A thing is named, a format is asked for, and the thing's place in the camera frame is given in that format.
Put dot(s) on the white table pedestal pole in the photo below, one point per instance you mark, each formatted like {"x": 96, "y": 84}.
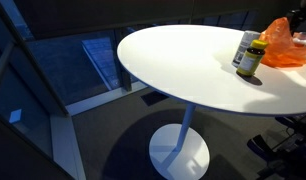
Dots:
{"x": 185, "y": 125}

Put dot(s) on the white and orange container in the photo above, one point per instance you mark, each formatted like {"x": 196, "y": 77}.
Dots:
{"x": 299, "y": 39}

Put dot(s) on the brown bottle yellow cap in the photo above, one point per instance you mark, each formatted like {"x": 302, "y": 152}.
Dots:
{"x": 251, "y": 58}

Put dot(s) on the white round table base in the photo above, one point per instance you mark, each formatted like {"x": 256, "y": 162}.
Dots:
{"x": 178, "y": 157}

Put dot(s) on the orange plastic bag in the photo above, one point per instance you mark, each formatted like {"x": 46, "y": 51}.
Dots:
{"x": 281, "y": 51}

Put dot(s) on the white cylindrical can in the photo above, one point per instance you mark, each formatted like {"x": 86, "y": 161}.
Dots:
{"x": 245, "y": 42}

